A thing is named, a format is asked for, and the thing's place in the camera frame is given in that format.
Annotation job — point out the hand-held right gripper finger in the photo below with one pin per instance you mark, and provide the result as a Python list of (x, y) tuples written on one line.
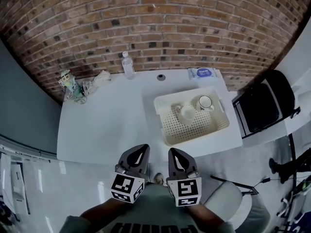
[(189, 166), (173, 164)]

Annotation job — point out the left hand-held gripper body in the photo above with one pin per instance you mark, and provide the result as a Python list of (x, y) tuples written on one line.
[(124, 186)]

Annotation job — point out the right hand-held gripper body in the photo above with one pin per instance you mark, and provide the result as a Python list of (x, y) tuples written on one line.
[(187, 190)]

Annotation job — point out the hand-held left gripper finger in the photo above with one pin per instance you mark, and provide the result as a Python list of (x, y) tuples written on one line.
[(126, 159), (145, 159)]

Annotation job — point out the cream perforated plastic basket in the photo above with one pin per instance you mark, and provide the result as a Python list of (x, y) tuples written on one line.
[(170, 132)]

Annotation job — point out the cream ceramic mug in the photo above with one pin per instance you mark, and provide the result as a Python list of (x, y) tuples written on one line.
[(187, 112)]

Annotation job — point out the white mug with dark rim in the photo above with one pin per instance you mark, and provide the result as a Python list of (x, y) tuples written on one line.
[(205, 102)]

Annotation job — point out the person's right forearm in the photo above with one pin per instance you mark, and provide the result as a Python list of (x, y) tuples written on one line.
[(206, 212)]

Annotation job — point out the person's left forearm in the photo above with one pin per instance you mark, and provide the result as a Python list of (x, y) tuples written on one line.
[(104, 210)]

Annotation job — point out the person's shoe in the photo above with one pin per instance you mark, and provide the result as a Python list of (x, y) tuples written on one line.
[(159, 178)]

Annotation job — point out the person's pale green shirt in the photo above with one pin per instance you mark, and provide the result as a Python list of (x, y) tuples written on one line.
[(155, 210)]

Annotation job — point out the black power adapter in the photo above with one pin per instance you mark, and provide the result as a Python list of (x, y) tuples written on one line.
[(266, 179)]

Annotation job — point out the crumpled beige cloth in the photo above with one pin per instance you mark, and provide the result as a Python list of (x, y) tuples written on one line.
[(97, 81)]

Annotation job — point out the clear plastic water bottle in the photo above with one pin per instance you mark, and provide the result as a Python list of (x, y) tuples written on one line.
[(128, 67)]

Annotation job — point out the wet wipes pack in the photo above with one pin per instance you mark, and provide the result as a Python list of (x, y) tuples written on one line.
[(202, 73)]

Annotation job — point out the cartoon child figurine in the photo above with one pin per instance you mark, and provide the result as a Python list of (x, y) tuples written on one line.
[(68, 80)]

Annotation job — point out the grey metal cabinet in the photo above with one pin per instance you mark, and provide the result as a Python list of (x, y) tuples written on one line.
[(22, 105)]

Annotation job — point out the white low cabinet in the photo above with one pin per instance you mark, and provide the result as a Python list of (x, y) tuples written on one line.
[(298, 120)]

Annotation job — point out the white shelf unit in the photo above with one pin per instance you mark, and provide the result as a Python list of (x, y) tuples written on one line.
[(298, 45)]

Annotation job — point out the grey chair with black frame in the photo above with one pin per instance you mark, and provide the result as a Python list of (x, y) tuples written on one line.
[(226, 198)]

